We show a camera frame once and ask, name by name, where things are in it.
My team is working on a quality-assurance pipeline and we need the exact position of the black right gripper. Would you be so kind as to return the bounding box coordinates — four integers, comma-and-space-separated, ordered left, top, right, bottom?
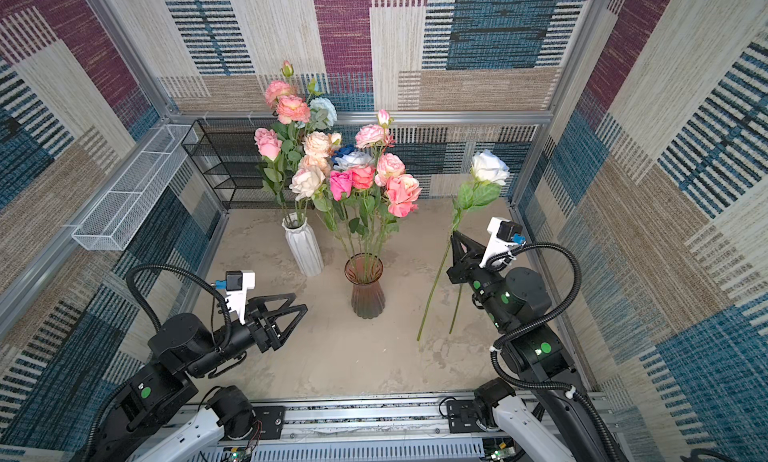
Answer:
447, 231, 515, 331

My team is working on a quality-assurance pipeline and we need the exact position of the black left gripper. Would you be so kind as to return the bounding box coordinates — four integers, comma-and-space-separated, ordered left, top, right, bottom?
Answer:
188, 292, 304, 382

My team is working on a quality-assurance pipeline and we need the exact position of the white ribbed ceramic vase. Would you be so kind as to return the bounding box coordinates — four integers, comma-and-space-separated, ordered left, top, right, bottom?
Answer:
282, 212, 324, 277

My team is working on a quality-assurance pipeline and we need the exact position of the red ribbed glass vase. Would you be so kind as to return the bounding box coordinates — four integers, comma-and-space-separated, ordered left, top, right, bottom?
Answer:
344, 253, 386, 319

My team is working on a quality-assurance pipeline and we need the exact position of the dark pink rose stem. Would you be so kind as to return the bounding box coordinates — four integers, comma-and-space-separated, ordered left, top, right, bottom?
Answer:
349, 166, 376, 281

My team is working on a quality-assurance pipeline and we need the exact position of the bright magenta rose stem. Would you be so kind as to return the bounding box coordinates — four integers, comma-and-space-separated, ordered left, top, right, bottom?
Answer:
329, 170, 354, 258

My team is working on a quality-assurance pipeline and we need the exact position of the cream white rose stem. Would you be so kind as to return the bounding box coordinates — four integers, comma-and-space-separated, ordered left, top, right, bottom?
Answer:
289, 166, 352, 257

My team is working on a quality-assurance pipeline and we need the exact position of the large blush pink rose stem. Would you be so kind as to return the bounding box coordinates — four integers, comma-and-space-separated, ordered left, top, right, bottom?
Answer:
299, 154, 332, 177

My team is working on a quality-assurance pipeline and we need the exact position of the white and pale blue rose stem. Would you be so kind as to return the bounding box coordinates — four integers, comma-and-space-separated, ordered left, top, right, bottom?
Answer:
305, 79, 338, 136

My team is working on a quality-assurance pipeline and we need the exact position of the pink peony double stem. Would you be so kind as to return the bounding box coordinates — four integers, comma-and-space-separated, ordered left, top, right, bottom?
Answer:
265, 60, 310, 219

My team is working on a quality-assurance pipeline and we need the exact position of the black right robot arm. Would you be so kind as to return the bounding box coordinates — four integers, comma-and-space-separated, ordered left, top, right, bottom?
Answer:
447, 223, 627, 461

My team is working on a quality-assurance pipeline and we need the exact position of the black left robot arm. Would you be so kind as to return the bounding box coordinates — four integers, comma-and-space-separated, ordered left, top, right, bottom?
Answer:
72, 293, 308, 461

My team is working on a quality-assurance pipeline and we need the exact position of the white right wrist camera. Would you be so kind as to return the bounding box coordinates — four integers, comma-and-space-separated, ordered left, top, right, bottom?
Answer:
479, 217, 526, 272

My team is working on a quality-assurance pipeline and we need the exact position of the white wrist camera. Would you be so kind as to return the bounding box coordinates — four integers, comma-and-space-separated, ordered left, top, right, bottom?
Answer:
479, 217, 526, 272
215, 270, 255, 325

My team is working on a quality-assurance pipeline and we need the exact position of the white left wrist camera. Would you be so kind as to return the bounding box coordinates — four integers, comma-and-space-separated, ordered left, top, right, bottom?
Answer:
215, 270, 255, 325

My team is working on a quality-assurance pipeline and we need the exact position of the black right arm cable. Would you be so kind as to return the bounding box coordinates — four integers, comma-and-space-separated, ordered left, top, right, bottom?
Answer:
482, 241, 625, 462

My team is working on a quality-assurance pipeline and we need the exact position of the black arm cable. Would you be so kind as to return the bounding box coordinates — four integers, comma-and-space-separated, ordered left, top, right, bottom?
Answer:
124, 263, 234, 349
482, 241, 625, 462

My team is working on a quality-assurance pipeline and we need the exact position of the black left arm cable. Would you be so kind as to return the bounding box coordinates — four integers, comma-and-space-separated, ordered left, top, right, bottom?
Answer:
124, 263, 234, 349

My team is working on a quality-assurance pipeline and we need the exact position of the black wire mesh shelf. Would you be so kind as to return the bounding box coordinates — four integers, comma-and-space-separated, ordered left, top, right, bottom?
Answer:
182, 118, 279, 209

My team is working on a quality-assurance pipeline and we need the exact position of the white wire mesh basket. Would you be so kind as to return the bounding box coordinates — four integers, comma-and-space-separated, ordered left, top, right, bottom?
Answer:
72, 124, 191, 251

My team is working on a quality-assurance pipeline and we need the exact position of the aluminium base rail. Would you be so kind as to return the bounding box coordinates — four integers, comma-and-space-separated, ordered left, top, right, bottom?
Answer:
119, 389, 613, 462

